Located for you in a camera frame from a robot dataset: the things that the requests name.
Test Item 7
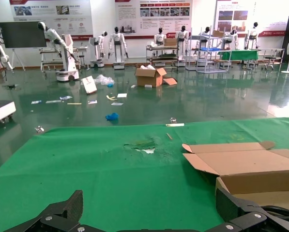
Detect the metal rack cart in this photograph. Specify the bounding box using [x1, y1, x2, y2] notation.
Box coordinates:
[146, 44, 179, 68]

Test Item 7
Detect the white wall info poster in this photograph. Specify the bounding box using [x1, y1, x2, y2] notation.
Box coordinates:
[214, 0, 289, 37]
[9, 0, 94, 39]
[114, 0, 193, 39]

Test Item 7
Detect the grey metal frame rack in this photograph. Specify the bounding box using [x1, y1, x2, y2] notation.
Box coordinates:
[185, 33, 232, 74]

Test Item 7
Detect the green table cloth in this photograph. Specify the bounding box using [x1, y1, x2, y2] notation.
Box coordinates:
[0, 117, 289, 232]

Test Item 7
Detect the leaning white humanoid robot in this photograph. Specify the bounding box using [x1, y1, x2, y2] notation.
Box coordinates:
[37, 21, 80, 82]

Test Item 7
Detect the flat cardboard piece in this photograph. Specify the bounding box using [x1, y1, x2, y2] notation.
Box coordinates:
[162, 77, 178, 86]

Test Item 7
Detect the crumpled blue glove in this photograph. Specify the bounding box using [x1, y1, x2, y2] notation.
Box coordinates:
[105, 112, 120, 121]

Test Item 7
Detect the black display on stand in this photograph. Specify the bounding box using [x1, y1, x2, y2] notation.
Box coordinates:
[0, 21, 47, 71]

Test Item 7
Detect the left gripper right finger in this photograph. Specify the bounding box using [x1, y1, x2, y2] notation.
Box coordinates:
[207, 187, 289, 232]

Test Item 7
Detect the large open cardboard carton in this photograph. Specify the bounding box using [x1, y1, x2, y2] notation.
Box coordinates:
[134, 64, 168, 88]

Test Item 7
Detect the grey metal workbench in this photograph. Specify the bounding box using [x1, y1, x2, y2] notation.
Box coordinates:
[39, 45, 89, 73]

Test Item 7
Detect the green covered table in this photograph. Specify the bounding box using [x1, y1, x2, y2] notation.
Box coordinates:
[218, 49, 259, 71]

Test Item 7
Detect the black stool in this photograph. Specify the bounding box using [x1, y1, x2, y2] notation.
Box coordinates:
[77, 55, 87, 71]
[262, 56, 275, 71]

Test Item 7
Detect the white and red carton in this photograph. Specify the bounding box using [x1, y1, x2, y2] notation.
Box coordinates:
[80, 75, 98, 94]

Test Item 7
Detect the black power cord bundle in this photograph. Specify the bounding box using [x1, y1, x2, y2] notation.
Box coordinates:
[260, 204, 289, 224]

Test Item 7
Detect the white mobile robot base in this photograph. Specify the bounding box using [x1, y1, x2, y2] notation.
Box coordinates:
[0, 81, 16, 127]

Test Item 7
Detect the grey metal table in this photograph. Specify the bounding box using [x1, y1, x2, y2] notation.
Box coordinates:
[258, 47, 286, 71]

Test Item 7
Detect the open brown cardboard box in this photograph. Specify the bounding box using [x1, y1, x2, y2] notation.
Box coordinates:
[182, 141, 289, 218]

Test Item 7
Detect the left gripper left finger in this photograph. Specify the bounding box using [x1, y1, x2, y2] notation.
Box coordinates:
[3, 189, 91, 232]

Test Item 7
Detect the white humanoid robot black head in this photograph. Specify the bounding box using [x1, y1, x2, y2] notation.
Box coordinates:
[89, 31, 108, 68]
[175, 26, 190, 67]
[108, 26, 129, 70]
[225, 29, 239, 50]
[153, 28, 167, 46]
[243, 22, 260, 50]
[198, 26, 212, 49]

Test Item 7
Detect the clear plastic bag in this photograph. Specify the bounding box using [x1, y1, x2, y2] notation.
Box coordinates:
[93, 74, 115, 86]

